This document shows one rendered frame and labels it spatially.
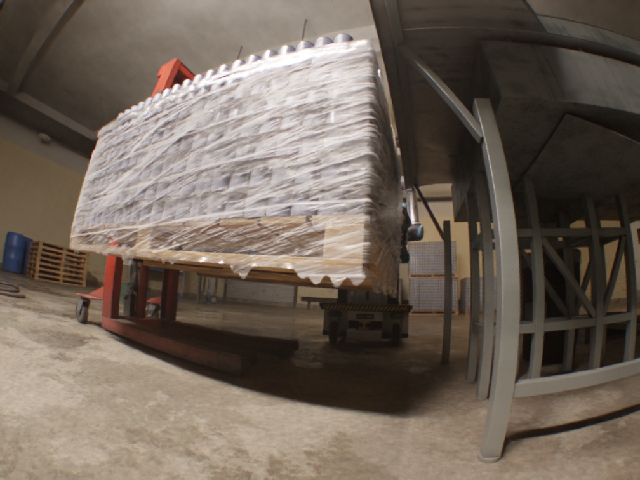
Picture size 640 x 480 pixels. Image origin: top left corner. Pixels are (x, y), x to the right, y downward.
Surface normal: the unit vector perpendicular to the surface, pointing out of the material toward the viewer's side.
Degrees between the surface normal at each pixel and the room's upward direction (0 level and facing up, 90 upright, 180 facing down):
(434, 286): 90
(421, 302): 89
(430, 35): 180
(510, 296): 90
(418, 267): 92
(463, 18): 180
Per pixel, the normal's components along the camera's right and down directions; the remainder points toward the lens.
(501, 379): -0.33, -0.22
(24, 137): 0.95, -0.02
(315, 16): -0.05, 0.98
